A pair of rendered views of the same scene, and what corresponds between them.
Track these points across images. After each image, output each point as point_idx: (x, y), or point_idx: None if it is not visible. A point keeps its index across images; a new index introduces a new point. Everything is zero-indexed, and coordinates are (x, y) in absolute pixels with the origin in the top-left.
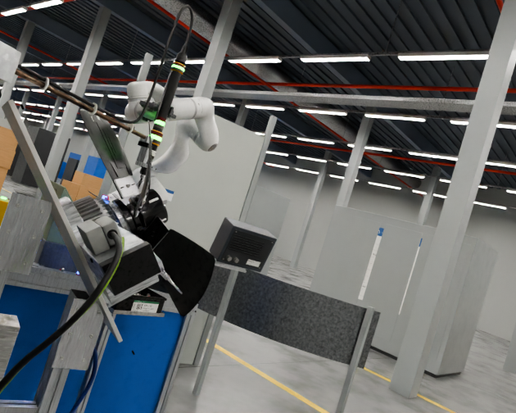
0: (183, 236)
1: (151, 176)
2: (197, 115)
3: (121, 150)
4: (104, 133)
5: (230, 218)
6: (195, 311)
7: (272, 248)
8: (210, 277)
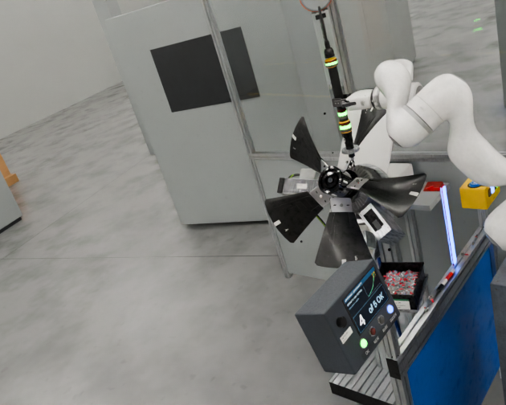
0: (294, 194)
1: None
2: (381, 92)
3: (363, 135)
4: (364, 121)
5: (366, 263)
6: (389, 372)
7: (303, 330)
8: (268, 213)
